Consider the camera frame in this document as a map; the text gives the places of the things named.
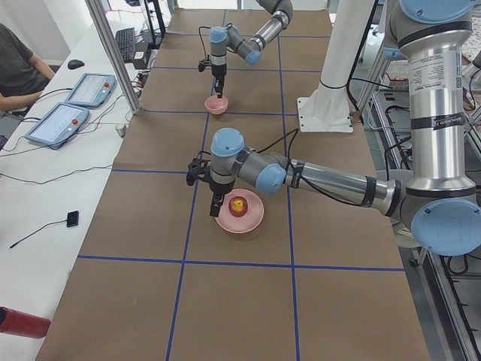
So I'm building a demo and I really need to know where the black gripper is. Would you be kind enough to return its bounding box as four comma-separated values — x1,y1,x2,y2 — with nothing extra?
211,64,227,99
209,180,234,217

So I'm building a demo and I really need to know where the red yellow apple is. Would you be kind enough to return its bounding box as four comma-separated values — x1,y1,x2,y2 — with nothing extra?
228,196,248,217

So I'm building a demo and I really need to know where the pink bowl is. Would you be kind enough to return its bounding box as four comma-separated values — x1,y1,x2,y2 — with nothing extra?
204,95,228,115

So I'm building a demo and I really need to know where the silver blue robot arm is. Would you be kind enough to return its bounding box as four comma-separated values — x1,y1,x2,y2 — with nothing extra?
204,1,480,256
199,0,293,99

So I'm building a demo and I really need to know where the pink plate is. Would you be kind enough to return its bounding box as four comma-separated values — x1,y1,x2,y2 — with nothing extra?
216,189,264,234

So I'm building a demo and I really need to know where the black keyboard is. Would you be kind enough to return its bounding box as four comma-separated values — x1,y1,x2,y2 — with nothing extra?
115,27,135,63

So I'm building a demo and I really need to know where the far blue teach pendant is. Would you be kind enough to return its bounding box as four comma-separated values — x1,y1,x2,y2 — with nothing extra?
65,73,116,108

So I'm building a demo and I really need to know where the blue teach pendant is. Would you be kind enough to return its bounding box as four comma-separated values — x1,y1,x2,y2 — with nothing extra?
65,73,116,108
25,102,90,149

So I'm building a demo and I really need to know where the small black square device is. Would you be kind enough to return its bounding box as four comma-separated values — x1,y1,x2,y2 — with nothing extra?
66,211,80,228

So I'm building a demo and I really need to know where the black computer mouse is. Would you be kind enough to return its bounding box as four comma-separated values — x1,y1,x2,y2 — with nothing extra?
67,59,85,70

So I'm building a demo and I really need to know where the near blue teach pendant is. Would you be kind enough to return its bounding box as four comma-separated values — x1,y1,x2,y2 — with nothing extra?
25,102,90,149

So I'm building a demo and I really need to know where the seated person dark shirt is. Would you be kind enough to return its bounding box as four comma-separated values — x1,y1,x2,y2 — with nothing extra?
1,23,55,112

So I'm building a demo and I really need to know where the red bottle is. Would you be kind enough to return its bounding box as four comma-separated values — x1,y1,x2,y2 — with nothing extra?
1,307,51,339

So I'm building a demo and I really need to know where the wrist black camera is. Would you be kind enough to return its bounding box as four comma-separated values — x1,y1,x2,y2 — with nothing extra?
186,150,210,186
198,55,211,72

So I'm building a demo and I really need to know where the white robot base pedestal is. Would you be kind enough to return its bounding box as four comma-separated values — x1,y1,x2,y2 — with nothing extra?
298,0,377,133

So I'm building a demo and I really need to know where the aluminium frame post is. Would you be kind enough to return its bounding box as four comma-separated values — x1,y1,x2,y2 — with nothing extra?
85,0,141,115

